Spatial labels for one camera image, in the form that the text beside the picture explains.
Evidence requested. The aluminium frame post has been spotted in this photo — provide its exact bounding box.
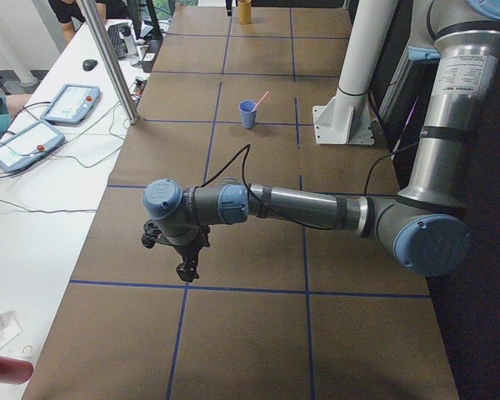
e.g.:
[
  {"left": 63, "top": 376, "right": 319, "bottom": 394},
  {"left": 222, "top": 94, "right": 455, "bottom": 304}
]
[{"left": 77, "top": 0, "right": 139, "bottom": 125}]

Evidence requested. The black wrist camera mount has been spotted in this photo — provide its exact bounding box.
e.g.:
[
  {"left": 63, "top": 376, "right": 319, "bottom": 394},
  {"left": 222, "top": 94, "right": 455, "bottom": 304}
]
[{"left": 141, "top": 220, "right": 170, "bottom": 249}]

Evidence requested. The lower teach pendant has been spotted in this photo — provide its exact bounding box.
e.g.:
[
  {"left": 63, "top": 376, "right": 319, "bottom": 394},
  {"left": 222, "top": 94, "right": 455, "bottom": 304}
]
[{"left": 0, "top": 121, "right": 65, "bottom": 172}]

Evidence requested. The blue ribbed cup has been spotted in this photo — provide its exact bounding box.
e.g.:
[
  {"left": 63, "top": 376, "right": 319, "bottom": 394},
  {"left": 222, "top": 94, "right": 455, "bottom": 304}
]
[{"left": 238, "top": 100, "right": 257, "bottom": 129}]

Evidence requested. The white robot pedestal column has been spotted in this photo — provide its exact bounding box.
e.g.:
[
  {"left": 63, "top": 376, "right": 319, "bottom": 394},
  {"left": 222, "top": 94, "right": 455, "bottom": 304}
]
[{"left": 312, "top": 0, "right": 398, "bottom": 145}]

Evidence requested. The teach pendant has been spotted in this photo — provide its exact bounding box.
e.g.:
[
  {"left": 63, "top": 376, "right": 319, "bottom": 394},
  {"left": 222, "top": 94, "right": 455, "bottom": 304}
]
[
  {"left": 40, "top": 84, "right": 101, "bottom": 126},
  {"left": 0, "top": 121, "right": 65, "bottom": 172}
]

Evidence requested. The upper teach pendant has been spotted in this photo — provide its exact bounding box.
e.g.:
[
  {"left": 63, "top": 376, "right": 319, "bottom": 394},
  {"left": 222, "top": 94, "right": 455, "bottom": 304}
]
[{"left": 40, "top": 84, "right": 101, "bottom": 126}]

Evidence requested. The black computer mouse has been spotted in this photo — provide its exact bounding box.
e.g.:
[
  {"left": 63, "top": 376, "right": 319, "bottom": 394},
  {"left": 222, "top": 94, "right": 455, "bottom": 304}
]
[{"left": 82, "top": 59, "right": 98, "bottom": 72}]

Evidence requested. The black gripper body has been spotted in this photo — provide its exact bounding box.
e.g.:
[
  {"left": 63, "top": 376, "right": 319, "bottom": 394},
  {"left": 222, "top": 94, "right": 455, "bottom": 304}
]
[{"left": 166, "top": 226, "right": 211, "bottom": 267}]

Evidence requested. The red cylinder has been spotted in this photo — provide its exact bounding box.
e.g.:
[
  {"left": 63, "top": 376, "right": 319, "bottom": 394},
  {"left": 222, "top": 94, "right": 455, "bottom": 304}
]
[{"left": 0, "top": 356, "right": 34, "bottom": 385}]

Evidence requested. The black keyboard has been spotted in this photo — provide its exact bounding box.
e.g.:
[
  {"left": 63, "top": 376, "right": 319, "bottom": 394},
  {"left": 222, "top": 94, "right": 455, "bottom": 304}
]
[{"left": 107, "top": 22, "right": 129, "bottom": 60}]

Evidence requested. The yellow ribbed cup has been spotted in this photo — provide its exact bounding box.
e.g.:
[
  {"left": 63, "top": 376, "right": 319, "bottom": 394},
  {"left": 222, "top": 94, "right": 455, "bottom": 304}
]
[{"left": 237, "top": 0, "right": 252, "bottom": 25}]

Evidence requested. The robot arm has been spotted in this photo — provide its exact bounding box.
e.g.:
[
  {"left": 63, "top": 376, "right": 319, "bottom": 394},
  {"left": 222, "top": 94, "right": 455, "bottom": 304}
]
[{"left": 142, "top": 1, "right": 500, "bottom": 282}]

